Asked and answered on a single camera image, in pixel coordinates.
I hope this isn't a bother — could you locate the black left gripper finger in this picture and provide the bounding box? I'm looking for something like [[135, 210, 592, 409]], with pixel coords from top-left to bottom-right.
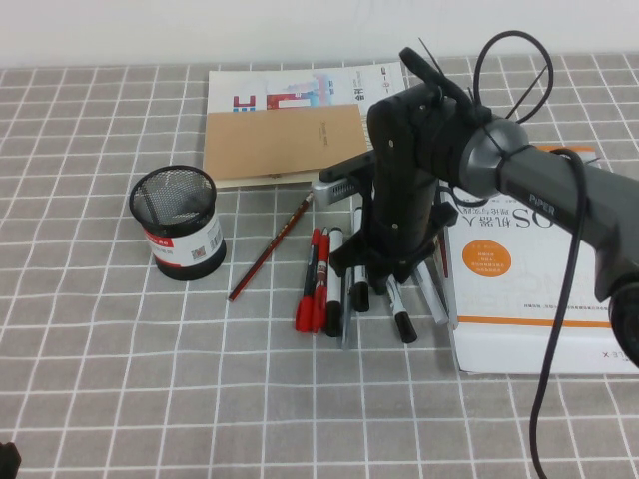
[[0, 440, 22, 479]]

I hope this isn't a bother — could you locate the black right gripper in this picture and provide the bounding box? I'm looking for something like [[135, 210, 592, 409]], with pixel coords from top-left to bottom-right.
[[328, 83, 458, 297]]

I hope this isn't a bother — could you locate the white marker with black caps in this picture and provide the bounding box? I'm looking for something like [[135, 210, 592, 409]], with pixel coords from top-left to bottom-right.
[[384, 276, 419, 345], [324, 226, 347, 338], [350, 206, 372, 313]]

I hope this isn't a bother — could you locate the grey transparent pen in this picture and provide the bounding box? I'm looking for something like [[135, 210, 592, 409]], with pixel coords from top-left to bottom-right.
[[340, 266, 360, 351]]

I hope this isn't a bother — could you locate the thin red and black pen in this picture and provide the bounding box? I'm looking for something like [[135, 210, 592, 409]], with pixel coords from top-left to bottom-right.
[[294, 228, 322, 333]]

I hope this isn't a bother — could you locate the black mesh pen holder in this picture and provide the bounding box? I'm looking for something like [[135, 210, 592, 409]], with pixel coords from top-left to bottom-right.
[[128, 165, 228, 281]]

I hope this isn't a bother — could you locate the silver paint marker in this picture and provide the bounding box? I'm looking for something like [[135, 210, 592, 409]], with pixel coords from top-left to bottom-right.
[[414, 260, 449, 327]]

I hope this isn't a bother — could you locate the book with red picture cover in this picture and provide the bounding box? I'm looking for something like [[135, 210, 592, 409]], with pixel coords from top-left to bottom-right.
[[432, 232, 452, 279]]

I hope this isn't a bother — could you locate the red striped wooden pencil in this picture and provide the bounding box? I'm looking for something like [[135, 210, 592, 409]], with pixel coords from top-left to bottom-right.
[[227, 190, 317, 303]]

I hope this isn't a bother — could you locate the white AgileX booklet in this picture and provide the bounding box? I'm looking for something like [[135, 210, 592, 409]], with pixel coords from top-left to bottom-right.
[[448, 318, 639, 376]]

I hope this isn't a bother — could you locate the grey checked tablecloth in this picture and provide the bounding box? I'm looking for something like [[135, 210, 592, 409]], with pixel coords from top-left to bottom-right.
[[0, 52, 639, 479]]

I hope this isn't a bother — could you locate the brown kraft notebook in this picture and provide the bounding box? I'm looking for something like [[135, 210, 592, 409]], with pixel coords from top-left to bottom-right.
[[201, 103, 373, 191]]

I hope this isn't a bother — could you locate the white printed brochure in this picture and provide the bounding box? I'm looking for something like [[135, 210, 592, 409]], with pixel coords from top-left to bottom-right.
[[207, 61, 411, 151]]

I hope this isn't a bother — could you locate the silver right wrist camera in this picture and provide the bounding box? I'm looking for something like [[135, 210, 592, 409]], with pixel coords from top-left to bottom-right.
[[311, 178, 361, 208]]

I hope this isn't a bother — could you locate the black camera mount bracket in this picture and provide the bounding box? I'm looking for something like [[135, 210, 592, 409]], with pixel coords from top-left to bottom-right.
[[318, 151, 378, 184]]

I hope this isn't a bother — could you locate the black camera cable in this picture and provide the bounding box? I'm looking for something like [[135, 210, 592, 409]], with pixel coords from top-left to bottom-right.
[[397, 46, 601, 479]]

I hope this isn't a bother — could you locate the black cable tie loop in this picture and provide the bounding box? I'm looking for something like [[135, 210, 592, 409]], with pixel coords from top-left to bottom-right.
[[472, 31, 556, 127]]

